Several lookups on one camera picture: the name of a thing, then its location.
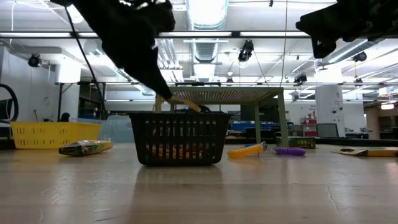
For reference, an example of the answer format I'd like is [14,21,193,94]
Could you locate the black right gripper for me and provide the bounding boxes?
[295,0,398,59]

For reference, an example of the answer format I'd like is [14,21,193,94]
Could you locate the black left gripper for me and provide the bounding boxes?
[51,0,177,100]

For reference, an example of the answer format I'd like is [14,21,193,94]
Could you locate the black plastic basket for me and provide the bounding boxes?
[127,111,233,166]

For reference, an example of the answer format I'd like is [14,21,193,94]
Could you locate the green perforated metal shelf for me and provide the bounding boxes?
[154,86,289,147]

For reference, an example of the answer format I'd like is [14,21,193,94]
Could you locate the red rubber band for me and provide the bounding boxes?
[167,143,203,158]

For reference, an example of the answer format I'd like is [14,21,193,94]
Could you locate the purple coil wristband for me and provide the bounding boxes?
[273,146,307,157]

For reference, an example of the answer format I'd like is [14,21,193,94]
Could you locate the orange coil wristband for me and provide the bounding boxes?
[226,142,267,159]

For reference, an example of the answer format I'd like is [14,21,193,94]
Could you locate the yellow crayon box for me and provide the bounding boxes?
[331,147,398,157]

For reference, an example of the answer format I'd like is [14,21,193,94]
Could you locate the white ceiling pipes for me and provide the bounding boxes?
[155,39,185,83]

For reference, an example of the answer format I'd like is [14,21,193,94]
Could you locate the black horizontal pipe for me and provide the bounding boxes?
[55,81,398,86]

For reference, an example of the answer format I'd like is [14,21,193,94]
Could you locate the dark storage rack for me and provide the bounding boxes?
[77,83,106,119]

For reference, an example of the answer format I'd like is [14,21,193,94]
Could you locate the clear plastic container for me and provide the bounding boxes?
[70,115,135,144]

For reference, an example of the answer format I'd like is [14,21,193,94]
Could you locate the white pillar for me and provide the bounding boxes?
[315,85,346,138]

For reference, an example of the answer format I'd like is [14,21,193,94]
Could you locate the dark cabinet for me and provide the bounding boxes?
[239,104,280,138]

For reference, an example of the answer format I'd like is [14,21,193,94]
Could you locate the red tool cabinet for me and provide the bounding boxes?
[300,117,318,138]

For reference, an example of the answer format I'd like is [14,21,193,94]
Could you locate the yellow plastic basket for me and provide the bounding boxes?
[9,121,102,149]

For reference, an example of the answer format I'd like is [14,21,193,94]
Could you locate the blue bin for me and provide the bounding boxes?
[231,123,269,131]

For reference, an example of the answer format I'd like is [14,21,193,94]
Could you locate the thin hanging wire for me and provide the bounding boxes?
[279,0,289,88]

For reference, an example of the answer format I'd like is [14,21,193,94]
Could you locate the thin black cable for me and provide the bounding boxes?
[63,6,108,119]

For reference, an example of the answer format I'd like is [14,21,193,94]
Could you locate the silver ventilation duct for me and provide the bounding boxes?
[185,0,230,82]

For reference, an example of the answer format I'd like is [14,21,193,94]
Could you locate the black vertical post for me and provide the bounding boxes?
[57,83,63,122]

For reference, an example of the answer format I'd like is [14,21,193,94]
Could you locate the black metal table frame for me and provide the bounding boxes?
[0,136,398,150]

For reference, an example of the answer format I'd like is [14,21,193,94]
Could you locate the thick black cable loop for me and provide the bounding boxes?
[0,83,19,124]

